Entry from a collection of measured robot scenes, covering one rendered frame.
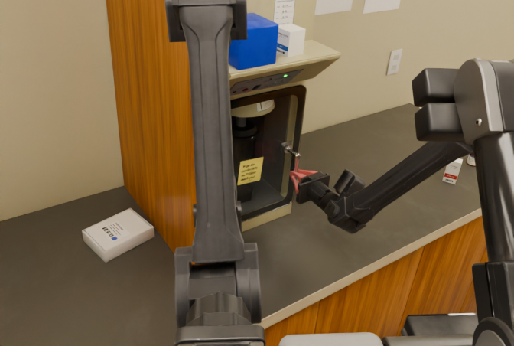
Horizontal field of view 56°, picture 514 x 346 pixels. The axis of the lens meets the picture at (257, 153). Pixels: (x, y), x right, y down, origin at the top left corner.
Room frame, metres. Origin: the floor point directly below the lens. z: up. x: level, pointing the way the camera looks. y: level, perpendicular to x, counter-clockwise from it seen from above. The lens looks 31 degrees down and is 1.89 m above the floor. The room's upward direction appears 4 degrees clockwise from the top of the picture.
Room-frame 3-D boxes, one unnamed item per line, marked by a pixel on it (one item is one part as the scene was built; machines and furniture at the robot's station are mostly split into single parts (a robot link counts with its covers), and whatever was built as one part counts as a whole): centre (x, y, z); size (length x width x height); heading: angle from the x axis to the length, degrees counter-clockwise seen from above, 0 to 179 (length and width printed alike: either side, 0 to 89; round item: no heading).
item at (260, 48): (1.04, 0.04, 1.56); 0.10 x 0.10 x 0.09; 36
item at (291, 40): (1.11, -0.06, 1.54); 0.05 x 0.05 x 0.06; 42
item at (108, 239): (1.06, 0.38, 0.96); 0.16 x 0.12 x 0.04; 138
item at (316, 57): (1.09, -0.03, 1.46); 0.32 x 0.11 x 0.10; 126
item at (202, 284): (0.41, 0.04, 1.43); 0.10 x 0.05 x 0.09; 7
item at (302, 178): (1.13, -0.14, 1.14); 0.09 x 0.07 x 0.07; 35
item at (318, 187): (1.07, -0.17, 1.14); 0.10 x 0.07 x 0.07; 125
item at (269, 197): (1.13, 0.00, 1.19); 0.30 x 0.01 x 0.40; 126
